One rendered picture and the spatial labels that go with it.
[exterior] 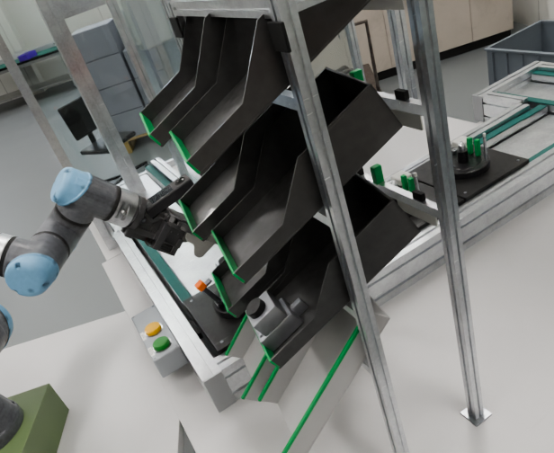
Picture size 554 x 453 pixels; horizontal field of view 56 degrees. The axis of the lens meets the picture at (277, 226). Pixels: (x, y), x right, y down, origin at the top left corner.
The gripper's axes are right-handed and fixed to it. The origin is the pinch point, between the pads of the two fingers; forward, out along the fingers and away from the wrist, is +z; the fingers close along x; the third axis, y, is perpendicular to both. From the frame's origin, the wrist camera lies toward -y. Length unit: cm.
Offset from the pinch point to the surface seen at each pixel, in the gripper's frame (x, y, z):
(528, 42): -91, -141, 166
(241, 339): 20.7, 14.2, 4.5
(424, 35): 54, -40, -19
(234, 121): 49, -22, -33
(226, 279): 22.6, 3.0, -6.7
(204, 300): -7.2, 18.3, 10.0
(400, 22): -60, -89, 63
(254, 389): 32.9, 17.8, 3.2
